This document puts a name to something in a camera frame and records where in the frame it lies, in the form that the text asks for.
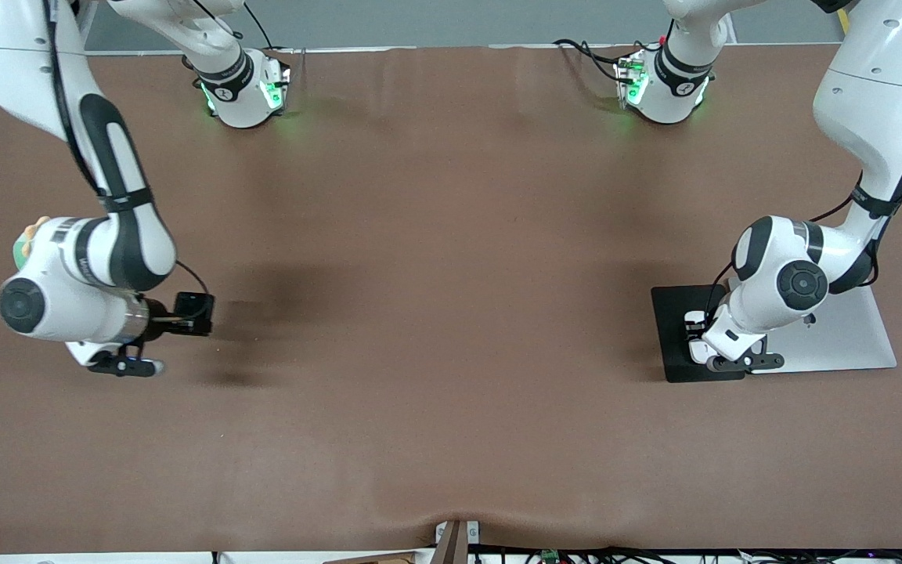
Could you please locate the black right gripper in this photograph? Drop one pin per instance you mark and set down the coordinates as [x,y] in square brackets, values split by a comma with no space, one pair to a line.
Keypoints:
[160,320]

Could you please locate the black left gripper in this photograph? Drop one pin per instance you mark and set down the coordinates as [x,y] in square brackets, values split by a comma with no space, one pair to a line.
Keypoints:
[695,322]

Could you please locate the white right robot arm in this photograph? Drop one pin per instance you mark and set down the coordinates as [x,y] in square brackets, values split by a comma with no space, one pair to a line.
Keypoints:
[52,78]

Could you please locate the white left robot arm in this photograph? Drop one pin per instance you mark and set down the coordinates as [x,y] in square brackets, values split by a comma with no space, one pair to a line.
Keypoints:
[866,102]

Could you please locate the black mouse pad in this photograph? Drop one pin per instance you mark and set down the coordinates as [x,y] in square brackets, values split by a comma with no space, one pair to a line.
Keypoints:
[670,345]

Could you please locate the silver closed laptop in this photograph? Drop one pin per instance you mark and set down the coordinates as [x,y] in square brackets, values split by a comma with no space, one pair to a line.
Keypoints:
[850,337]

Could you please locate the green dinosaur plush toy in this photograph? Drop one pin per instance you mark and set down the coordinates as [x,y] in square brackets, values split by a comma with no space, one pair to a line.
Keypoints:
[22,249]

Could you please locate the brown table cover sheet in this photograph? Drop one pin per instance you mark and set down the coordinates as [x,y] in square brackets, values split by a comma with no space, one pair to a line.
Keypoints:
[420,407]

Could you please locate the white metal bracket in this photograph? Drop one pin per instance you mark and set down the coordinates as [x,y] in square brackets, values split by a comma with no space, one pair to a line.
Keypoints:
[473,531]

